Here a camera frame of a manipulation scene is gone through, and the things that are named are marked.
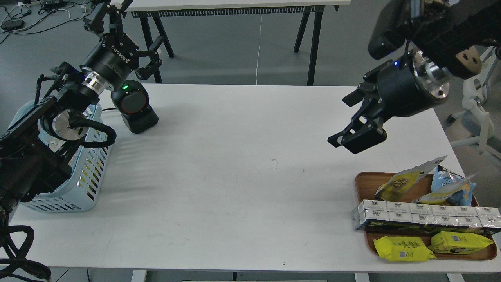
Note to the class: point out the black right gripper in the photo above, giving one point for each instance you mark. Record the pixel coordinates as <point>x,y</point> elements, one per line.
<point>402,88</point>

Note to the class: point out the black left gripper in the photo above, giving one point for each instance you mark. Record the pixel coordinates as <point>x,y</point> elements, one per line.
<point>116,55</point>

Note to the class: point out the yellow white snack pouch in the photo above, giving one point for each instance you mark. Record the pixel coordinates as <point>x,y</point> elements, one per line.
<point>402,182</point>

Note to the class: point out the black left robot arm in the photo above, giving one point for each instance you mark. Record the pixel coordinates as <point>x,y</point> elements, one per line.
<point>36,150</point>

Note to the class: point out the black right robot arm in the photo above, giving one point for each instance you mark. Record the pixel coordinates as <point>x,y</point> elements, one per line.
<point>444,37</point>

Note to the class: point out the blue snack bag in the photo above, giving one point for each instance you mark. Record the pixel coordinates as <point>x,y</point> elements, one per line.
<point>442,176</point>

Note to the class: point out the yellow silver snack bag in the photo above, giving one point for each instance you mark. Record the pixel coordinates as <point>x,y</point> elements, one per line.
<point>439,196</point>

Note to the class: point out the light blue plastic basket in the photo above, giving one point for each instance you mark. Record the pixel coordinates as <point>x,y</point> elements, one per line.
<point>80,192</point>

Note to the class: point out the black barcode scanner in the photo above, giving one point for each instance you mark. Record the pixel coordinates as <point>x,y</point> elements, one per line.
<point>132,101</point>

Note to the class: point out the black power adapter on floor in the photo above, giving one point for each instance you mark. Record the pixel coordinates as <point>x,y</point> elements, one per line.
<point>12,25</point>

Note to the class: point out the white office chair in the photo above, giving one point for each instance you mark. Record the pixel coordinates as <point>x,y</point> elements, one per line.
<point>476,91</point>

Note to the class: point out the yellow wet wipes pack left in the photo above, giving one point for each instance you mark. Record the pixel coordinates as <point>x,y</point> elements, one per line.
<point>403,248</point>

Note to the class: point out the yellow wet wipes pack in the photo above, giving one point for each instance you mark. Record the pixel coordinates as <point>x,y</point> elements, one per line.
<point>403,248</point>
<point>458,243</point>

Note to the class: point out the yellow wet wipes pack right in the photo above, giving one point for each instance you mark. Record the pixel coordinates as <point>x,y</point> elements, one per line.
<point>458,243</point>

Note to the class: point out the silver wrapped box pack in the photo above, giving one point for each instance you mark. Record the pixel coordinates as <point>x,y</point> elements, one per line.
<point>423,219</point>

